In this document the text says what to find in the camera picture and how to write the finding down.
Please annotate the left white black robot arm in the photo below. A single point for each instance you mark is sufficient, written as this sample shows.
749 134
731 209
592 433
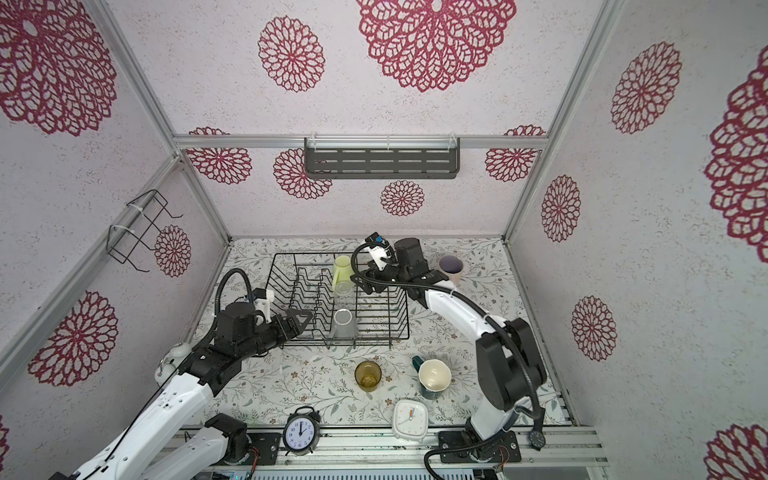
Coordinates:
239 331

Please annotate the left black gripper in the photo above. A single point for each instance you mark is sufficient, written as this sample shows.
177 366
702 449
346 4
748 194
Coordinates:
286 334

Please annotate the grey wall shelf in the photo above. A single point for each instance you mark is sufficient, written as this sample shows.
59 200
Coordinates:
386 160

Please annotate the white square alarm clock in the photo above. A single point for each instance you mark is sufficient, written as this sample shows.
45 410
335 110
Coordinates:
410 421

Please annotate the black wire dish rack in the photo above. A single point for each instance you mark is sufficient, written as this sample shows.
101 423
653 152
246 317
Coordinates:
304 281

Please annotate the amber glass cup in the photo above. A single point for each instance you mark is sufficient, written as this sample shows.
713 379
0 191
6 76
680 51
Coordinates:
368 375

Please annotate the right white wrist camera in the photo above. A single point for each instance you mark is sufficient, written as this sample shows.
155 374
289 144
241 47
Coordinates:
382 253

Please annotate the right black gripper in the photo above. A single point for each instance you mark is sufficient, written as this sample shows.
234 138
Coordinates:
377 281

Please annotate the pink iridescent mug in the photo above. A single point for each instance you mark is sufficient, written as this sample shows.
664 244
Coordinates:
453 267

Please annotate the black wire wall basket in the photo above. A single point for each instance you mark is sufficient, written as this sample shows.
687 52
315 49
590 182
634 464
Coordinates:
168 242

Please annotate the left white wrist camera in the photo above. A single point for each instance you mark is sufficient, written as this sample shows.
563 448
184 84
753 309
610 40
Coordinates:
262 301

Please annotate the black round alarm clock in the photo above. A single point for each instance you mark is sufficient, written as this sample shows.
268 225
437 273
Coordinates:
302 431

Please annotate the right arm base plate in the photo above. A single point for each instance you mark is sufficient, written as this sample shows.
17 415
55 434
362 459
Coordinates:
458 447

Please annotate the clear glass cup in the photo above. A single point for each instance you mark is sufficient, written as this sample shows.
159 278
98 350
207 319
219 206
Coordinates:
344 291

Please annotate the dark green cream mug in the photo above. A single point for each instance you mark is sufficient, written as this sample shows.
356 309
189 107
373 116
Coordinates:
434 377

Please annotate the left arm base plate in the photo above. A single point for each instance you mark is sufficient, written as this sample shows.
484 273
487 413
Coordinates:
262 449

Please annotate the grey ceramic mug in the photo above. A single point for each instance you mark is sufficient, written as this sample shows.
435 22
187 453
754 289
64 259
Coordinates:
344 325

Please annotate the white twin-bell alarm clock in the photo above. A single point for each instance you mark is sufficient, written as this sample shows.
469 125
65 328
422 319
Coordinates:
168 366

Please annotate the green ceramic mug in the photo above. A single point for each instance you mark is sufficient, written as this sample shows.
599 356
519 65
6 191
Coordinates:
342 271

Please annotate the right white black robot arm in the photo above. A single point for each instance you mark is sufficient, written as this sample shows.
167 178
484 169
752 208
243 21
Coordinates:
510 367

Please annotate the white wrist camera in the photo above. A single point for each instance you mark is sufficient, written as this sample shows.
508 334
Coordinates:
382 253
262 301

